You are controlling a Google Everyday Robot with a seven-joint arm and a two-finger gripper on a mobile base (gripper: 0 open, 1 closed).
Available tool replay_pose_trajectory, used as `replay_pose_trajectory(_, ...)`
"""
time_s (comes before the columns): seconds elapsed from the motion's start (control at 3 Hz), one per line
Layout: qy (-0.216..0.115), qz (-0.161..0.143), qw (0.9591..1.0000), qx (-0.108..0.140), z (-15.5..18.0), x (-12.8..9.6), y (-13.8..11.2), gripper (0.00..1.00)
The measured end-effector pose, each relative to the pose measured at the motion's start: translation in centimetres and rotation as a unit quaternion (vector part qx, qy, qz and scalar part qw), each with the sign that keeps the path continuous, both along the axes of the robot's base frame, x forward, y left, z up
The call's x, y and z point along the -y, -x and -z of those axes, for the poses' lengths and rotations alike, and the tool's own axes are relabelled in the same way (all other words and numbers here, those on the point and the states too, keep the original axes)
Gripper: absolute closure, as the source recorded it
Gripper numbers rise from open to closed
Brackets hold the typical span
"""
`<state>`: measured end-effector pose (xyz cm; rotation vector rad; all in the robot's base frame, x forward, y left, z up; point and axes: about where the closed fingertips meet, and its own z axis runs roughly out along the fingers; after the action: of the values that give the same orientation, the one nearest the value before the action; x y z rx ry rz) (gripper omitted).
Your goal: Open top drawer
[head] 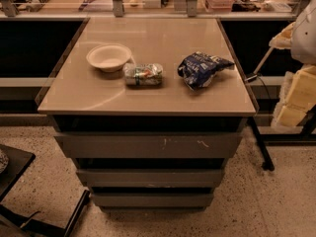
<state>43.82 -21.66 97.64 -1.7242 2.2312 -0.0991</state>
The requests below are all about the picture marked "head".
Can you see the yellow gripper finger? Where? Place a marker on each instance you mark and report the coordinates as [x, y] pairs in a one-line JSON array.
[[283, 40], [297, 96]]

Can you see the grey top drawer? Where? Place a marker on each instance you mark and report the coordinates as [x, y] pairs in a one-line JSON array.
[[148, 146]]

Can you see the grey drawer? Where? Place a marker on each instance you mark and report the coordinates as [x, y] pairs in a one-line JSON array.
[[146, 200], [151, 178], [148, 146]]

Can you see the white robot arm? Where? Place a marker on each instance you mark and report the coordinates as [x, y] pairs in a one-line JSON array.
[[303, 47]]

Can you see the grey drawer cabinet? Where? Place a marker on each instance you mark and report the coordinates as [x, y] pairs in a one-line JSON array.
[[84, 99]]

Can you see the grey middle drawer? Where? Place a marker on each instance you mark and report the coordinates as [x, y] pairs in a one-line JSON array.
[[151, 178]]

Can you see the grey bottom drawer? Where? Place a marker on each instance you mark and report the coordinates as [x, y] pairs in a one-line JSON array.
[[146, 200]]

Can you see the black stand leg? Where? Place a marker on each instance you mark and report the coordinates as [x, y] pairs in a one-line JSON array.
[[268, 164]]

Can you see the blue chip bag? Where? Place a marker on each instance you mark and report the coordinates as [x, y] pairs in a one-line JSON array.
[[199, 68]]

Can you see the crushed green white can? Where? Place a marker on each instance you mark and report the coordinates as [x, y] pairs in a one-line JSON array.
[[143, 74]]

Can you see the white paper bowl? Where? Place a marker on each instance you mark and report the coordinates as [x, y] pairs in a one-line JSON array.
[[109, 57]]

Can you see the purple white book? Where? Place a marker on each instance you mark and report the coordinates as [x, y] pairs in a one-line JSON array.
[[96, 5]]

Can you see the black table at left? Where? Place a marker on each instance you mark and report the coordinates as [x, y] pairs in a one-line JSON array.
[[19, 161]]

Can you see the white rod with cable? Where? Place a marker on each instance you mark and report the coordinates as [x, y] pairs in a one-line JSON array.
[[252, 76]]

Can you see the metal shelf post left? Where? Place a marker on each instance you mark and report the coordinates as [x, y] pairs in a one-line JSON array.
[[118, 8]]

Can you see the black floor base frame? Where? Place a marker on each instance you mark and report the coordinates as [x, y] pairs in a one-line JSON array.
[[35, 225]]

